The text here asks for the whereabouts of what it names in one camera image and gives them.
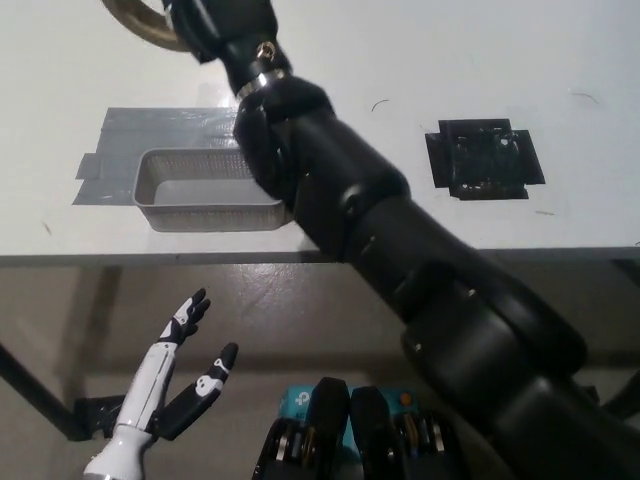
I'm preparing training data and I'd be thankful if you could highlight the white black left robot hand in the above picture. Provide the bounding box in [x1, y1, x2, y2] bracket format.
[112, 287, 240, 447]

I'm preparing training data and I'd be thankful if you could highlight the beige masking tape roll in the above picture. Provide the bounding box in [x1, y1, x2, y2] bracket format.
[101, 0, 194, 52]

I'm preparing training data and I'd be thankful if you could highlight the black tape square patch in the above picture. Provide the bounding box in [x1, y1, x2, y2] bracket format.
[424, 118, 547, 202]

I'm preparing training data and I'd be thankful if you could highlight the black diagonal table leg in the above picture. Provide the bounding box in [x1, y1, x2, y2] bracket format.
[0, 335, 96, 444]

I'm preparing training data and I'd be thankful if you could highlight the grey duct tape patch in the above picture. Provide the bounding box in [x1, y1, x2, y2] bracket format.
[72, 106, 242, 207]

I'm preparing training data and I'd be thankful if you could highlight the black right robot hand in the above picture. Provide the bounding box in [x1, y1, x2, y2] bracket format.
[162, 0, 280, 66]

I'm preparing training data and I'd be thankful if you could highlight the small grey mesh container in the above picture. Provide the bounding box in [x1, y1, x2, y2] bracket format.
[132, 148, 290, 234]

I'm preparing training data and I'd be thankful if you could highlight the black robot body with teal top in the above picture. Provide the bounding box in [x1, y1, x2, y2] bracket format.
[253, 377, 474, 480]

